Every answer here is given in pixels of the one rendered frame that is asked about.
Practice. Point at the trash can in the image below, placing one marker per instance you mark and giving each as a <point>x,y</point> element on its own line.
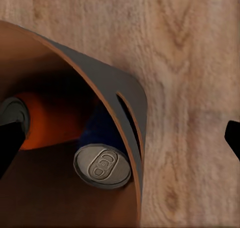
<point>41,188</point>

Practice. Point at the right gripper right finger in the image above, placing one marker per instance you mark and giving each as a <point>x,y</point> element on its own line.
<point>232,136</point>

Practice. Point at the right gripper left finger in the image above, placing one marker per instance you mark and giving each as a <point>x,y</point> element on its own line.
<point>12,137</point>

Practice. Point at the can of soda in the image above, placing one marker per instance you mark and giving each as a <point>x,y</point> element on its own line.
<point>47,119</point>
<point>95,101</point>
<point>101,158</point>

